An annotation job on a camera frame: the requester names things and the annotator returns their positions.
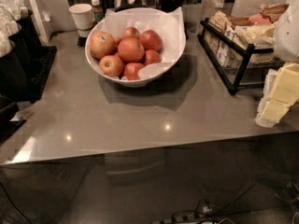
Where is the large yellow-red stickered apple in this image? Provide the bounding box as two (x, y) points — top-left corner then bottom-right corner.
(89, 32), (116, 60)

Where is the small brown glass bottle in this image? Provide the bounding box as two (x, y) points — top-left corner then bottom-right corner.
(92, 0), (104, 22)

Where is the white box dispenser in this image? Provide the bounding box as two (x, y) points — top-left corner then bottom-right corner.
(29, 0), (52, 43)

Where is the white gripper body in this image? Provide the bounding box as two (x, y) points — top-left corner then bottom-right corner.
(274, 0), (299, 63)

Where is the red apple back right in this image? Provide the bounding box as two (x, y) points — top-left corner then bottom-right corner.
(139, 30), (163, 51)

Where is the white paper cup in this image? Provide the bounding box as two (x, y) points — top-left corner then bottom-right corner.
(69, 4), (93, 37)

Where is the red apple back middle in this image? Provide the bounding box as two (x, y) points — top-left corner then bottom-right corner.
(122, 27), (140, 39)

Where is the front middle red apple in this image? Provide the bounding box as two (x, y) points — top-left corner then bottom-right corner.
(123, 63), (144, 80)

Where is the black wire rack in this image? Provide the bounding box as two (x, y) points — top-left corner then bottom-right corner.
(197, 19), (283, 95)

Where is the central red apple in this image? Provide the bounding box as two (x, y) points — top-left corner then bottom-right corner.
(118, 38), (145, 63)

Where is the front left yellow-red apple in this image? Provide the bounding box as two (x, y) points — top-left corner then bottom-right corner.
(99, 55), (124, 77)

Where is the small hidden red apple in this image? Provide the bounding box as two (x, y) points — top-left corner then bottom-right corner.
(114, 35), (122, 45)

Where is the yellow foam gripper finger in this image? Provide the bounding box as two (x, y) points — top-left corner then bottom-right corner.
(255, 63), (299, 128)

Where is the black container with napkins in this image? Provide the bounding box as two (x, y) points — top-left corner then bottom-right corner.
(0, 11), (43, 101)

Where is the black rubber mat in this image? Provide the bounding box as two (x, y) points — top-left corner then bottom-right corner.
(29, 46), (57, 103)

